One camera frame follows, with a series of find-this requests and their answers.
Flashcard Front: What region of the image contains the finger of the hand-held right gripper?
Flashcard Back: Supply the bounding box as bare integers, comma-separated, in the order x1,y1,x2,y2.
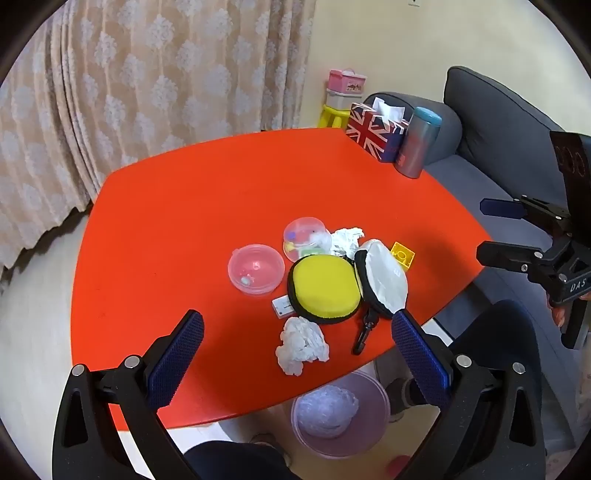
476,240,561,284
480,195,575,232

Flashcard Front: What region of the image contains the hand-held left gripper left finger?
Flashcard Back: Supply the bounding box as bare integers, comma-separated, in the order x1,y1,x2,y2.
52,309,205,480

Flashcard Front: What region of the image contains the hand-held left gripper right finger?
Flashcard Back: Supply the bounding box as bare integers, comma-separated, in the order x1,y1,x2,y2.
392,309,548,480

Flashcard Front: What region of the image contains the pink translucent trash bin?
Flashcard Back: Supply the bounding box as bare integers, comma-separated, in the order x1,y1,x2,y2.
291,371,391,459

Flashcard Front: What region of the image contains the yellow zip case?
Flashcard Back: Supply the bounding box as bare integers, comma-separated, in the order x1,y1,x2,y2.
287,239,409,356

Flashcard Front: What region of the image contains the person's right hand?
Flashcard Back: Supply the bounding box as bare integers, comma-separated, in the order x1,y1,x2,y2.
551,303,573,329

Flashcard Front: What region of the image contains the person's right foot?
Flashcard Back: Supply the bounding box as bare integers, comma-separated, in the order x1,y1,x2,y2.
385,376,422,423

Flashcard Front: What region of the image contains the person's foot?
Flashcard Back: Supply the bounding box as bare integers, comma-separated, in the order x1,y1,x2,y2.
385,376,422,423
249,433,293,467

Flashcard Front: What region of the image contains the grey sofa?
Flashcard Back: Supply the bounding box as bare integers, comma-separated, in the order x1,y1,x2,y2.
362,66,591,462

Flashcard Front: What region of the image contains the yellow toy brick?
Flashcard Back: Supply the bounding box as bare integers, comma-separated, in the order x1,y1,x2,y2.
390,241,415,269

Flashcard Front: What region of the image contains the crumpled white bag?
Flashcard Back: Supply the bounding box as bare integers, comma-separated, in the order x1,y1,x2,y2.
295,385,360,439

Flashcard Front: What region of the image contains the grey blue tumbler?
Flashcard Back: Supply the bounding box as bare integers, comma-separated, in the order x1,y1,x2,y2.
394,107,443,180

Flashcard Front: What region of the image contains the person's left leg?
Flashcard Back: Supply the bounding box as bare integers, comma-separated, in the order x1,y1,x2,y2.
185,440,296,480

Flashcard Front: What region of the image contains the small white adapter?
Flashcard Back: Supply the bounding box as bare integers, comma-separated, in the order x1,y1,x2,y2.
271,296,296,319

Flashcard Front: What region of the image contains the clear capsule half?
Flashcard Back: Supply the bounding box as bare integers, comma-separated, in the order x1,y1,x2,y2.
228,244,284,295

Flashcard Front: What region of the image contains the person's left foot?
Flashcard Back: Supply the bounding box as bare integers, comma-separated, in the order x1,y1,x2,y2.
249,433,293,467

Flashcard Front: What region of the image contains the white tissue sheet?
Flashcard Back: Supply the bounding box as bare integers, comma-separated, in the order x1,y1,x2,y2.
372,97,406,121

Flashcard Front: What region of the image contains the flag print tissue box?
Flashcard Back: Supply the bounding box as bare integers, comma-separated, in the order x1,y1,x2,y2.
345,102,413,163

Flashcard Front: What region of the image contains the clear capsule with toys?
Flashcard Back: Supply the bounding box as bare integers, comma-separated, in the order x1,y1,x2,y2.
283,216,332,263

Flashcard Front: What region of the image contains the yellow plastic stool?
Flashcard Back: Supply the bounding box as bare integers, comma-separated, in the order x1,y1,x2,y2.
318,104,352,130

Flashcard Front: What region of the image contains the white storage box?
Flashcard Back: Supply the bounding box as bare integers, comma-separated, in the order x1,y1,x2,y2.
326,89,363,109

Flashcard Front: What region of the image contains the pink storage box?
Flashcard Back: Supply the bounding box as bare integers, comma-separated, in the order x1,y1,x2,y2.
329,69,368,95

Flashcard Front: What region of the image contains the beige patterned curtain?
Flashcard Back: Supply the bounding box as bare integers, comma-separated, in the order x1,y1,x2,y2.
0,0,317,273

